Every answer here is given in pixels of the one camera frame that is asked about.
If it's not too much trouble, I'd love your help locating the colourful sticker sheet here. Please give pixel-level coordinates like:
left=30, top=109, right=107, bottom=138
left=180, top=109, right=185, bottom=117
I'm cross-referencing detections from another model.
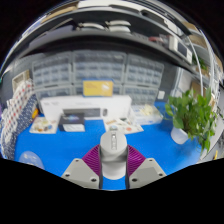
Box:
left=29, top=116, right=58, bottom=134
left=103, top=117, right=144, bottom=135

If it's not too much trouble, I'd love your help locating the red blue checkered cloth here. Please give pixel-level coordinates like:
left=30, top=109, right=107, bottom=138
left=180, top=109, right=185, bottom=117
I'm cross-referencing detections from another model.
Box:
left=1, top=79, right=34, bottom=148

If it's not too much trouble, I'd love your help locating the small black box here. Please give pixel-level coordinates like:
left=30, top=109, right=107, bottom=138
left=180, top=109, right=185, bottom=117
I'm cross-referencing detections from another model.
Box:
left=58, top=112, right=86, bottom=133

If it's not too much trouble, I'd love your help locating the long white keyboard box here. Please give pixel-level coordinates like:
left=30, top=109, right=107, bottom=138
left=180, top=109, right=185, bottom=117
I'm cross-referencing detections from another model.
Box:
left=39, top=94, right=133, bottom=122

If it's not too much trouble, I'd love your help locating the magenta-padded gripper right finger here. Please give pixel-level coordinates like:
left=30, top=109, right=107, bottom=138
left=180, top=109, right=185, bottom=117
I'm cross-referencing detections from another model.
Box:
left=126, top=144, right=167, bottom=190

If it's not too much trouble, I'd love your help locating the white and blue tissue box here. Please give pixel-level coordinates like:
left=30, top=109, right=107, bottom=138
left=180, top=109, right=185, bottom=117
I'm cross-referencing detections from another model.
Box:
left=128, top=103, right=164, bottom=126

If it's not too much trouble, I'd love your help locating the white woven basket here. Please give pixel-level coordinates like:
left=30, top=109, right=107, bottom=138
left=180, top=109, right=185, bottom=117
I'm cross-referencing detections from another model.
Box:
left=12, top=69, right=31, bottom=92

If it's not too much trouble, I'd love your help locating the dark wall shelf unit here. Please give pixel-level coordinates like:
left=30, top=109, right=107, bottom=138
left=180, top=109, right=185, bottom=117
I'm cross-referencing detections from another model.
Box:
left=9, top=0, right=216, bottom=76

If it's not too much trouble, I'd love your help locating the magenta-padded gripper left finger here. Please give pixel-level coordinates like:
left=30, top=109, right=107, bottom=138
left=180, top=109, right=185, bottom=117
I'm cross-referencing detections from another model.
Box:
left=60, top=143, right=102, bottom=190

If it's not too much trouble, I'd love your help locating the yellow and blue box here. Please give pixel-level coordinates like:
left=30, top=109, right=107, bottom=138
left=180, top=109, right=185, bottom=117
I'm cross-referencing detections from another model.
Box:
left=82, top=79, right=114, bottom=98

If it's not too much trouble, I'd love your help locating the white computer mouse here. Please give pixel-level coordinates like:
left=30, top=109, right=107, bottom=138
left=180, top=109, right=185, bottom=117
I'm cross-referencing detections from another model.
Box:
left=99, top=130, right=129, bottom=180

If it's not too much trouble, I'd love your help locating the green plant in white pot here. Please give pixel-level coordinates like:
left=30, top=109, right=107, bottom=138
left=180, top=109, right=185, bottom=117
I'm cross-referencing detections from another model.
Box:
left=164, top=87, right=218, bottom=154

